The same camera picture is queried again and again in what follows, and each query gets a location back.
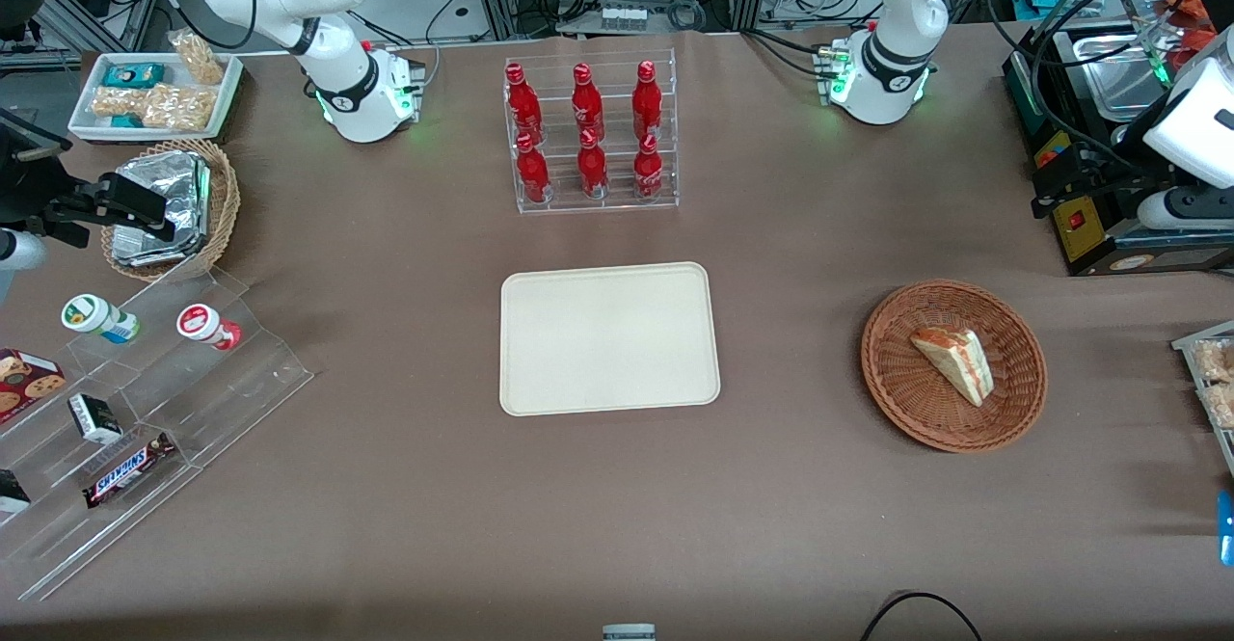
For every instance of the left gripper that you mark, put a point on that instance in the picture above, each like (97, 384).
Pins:
(1121, 173)

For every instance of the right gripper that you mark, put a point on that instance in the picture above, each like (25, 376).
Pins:
(21, 190)

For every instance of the triangular sandwich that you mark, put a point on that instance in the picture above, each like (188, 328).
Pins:
(954, 361)

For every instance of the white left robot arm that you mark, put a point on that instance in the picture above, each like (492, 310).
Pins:
(892, 14)

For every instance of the tan wicker basket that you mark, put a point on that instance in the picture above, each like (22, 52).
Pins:
(224, 207)

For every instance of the white rectangular snack tray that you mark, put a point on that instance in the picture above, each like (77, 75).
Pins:
(87, 125)

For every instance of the grey tray with snacks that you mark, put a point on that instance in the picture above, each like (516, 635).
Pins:
(1195, 337)

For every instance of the brown round wicker basket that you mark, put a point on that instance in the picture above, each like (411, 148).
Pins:
(897, 371)

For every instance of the cream rectangular tray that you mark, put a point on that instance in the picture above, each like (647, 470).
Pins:
(607, 337)

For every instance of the foil wrapped package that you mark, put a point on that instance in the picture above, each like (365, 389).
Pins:
(183, 248)
(178, 183)

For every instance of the black food warmer appliance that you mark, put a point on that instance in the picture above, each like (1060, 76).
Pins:
(1109, 246)

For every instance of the green cap yogurt bottle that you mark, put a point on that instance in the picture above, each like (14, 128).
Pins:
(96, 317)

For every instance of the clear bag of nuts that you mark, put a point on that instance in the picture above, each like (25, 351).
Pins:
(116, 101)
(198, 58)
(178, 108)

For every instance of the red cap yogurt bottle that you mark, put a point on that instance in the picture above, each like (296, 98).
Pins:
(205, 325)

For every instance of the steel warmer pan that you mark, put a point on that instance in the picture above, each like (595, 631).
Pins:
(1118, 77)

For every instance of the teal snack box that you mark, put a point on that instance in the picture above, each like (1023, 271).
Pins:
(133, 75)

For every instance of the clear acrylic stepped shelf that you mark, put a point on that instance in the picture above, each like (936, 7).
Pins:
(222, 390)

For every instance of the red cookie box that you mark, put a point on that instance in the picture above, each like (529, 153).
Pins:
(24, 381)

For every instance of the small black white box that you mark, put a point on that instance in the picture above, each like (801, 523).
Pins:
(93, 418)

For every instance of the clear snack packet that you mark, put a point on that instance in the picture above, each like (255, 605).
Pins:
(1222, 406)
(1217, 361)

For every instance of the snickers chocolate bar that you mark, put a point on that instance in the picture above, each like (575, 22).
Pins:
(127, 468)

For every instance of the black snack pack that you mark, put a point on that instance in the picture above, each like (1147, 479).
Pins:
(10, 492)

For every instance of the blue object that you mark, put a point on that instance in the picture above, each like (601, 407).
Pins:
(1227, 530)

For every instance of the red cola bottle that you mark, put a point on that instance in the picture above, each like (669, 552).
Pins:
(592, 169)
(649, 171)
(532, 173)
(647, 101)
(587, 103)
(523, 106)

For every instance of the clear acrylic bottle rack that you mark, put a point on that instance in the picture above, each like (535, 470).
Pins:
(665, 120)

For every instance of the small white vial pack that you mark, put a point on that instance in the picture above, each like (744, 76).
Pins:
(625, 17)

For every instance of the grey white cylinder object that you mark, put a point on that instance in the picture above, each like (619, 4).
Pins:
(629, 633)

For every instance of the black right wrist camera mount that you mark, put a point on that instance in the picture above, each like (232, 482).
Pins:
(34, 169)

